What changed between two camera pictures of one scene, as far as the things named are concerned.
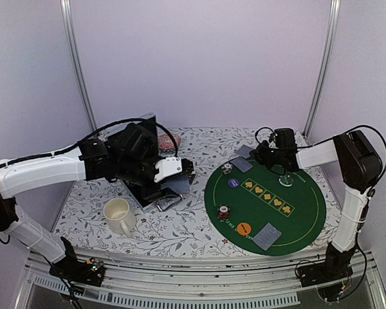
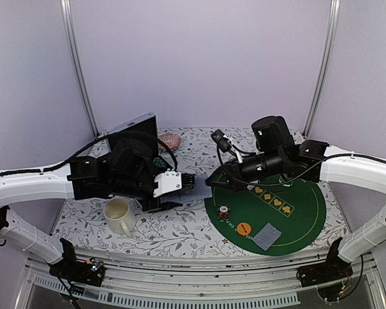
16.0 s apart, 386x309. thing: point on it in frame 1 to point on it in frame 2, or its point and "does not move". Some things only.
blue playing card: [267, 236] does not move
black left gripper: [152, 195] to [157, 205]
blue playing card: [262, 237] does not move
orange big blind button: [244, 228] does not move
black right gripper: [258, 154] to [235, 176]
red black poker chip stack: [224, 212] does not move
